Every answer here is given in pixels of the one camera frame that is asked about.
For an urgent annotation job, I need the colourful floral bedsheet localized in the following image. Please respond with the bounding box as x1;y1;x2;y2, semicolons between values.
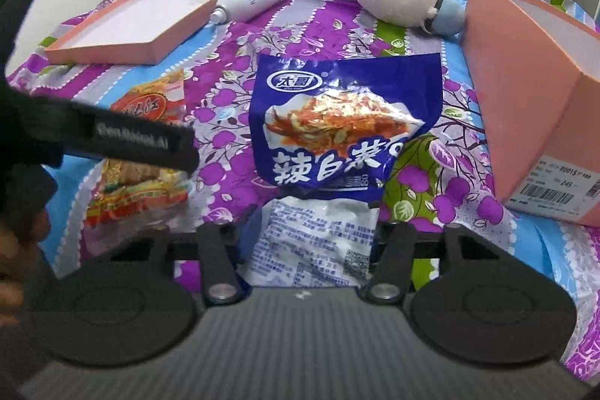
8;0;599;380

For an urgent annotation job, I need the blue kimchi snack packet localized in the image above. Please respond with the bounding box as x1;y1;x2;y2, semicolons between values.
239;54;443;287

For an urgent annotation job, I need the pink deep cardboard box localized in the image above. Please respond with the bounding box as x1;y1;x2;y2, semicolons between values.
463;0;599;226

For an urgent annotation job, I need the person left hand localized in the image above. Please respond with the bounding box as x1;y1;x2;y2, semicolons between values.
0;208;51;327

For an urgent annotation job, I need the pink shallow box lid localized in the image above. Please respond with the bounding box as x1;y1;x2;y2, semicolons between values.
45;0;217;65

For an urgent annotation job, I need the orange red snack packet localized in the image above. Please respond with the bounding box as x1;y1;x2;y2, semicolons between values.
83;69;194;229

